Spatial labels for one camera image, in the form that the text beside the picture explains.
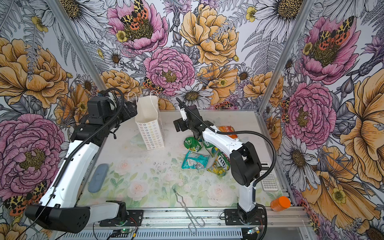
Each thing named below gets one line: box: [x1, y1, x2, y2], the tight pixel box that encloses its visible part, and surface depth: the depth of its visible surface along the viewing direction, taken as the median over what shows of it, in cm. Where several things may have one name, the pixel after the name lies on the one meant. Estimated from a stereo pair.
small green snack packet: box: [203, 141, 219, 158], surface depth 96 cm
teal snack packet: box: [181, 150, 210, 170], surface depth 91 cm
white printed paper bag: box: [128, 91, 165, 150], surface depth 89 cm
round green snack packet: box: [183, 136, 203, 152], surface depth 99 cm
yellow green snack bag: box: [205, 146, 231, 177], surface depth 87 cm
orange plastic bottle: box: [270, 196, 291, 212], surface depth 73 cm
